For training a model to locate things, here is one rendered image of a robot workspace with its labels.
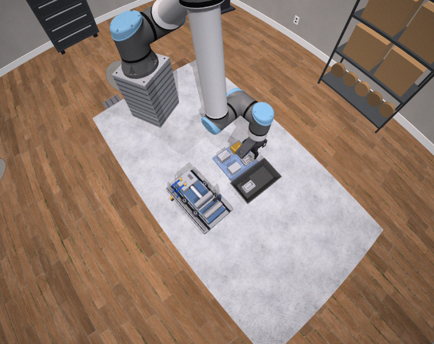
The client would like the yellow rectangular block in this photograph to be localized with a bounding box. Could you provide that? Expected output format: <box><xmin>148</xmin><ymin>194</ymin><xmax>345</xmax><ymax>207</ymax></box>
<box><xmin>230</xmin><ymin>141</ymin><xmax>242</xmax><ymax>155</ymax></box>

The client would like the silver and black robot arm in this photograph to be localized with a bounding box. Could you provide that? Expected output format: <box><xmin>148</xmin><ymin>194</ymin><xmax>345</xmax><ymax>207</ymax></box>
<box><xmin>110</xmin><ymin>0</ymin><xmax>274</xmax><ymax>159</ymax></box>

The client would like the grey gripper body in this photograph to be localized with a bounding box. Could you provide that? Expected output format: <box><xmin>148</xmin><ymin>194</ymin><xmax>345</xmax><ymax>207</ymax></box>
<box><xmin>251</xmin><ymin>139</ymin><xmax>267</xmax><ymax>153</ymax></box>

